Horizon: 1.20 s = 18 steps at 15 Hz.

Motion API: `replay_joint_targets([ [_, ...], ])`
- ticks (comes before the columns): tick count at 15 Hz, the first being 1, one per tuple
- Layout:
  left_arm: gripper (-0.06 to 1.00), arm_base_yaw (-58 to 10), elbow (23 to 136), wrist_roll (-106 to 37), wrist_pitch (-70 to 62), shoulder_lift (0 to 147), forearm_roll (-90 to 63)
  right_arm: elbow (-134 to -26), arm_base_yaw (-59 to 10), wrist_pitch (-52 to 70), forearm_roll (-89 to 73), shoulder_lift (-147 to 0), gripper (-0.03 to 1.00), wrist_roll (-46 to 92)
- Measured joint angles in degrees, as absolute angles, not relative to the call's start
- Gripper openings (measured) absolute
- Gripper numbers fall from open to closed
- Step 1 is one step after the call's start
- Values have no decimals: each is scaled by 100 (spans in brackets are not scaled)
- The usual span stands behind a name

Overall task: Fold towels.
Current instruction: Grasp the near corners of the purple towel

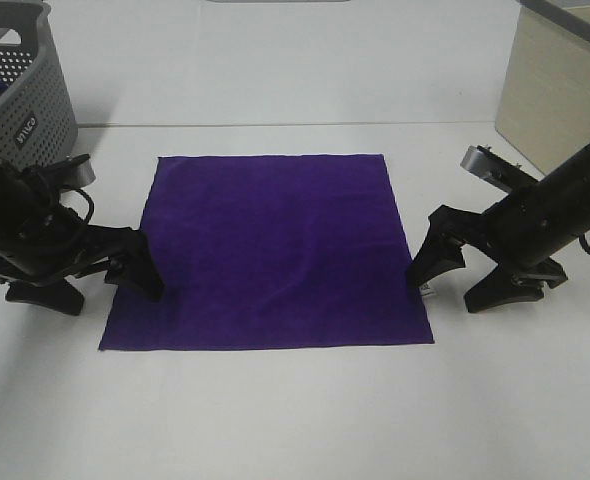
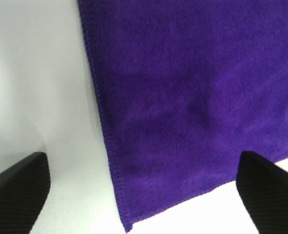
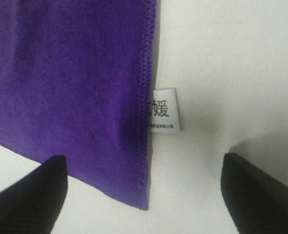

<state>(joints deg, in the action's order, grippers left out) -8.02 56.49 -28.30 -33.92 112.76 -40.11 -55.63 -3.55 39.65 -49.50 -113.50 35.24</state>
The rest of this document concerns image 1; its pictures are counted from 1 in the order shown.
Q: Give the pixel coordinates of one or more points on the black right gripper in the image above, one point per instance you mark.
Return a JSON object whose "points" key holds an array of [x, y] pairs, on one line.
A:
{"points": [[520, 233]]}

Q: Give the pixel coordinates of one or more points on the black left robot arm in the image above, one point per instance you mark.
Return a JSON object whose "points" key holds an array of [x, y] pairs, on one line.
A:
{"points": [[37, 176]]}

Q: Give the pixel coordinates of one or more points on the purple towel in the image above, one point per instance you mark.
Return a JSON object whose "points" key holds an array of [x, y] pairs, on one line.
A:
{"points": [[272, 252]]}

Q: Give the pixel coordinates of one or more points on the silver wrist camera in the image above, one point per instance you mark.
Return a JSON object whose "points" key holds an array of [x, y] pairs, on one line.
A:
{"points": [[75, 172], [491, 168]]}

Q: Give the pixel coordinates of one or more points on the beige storage box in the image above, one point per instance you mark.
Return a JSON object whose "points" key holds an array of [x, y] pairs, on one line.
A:
{"points": [[544, 111]]}

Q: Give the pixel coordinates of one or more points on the grey perforated plastic basket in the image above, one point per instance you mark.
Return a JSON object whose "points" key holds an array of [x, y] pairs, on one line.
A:
{"points": [[37, 122]]}

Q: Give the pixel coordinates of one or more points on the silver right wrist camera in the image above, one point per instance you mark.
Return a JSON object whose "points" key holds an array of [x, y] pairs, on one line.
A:
{"points": [[491, 168]]}

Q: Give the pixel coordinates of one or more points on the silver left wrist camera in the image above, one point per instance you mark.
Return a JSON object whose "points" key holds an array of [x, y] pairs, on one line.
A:
{"points": [[75, 172]]}

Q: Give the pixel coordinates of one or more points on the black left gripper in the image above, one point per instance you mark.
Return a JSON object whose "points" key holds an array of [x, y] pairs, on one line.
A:
{"points": [[43, 242]]}

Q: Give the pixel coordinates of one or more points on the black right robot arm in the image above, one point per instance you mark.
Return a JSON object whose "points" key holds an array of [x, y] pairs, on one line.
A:
{"points": [[579, 166]]}

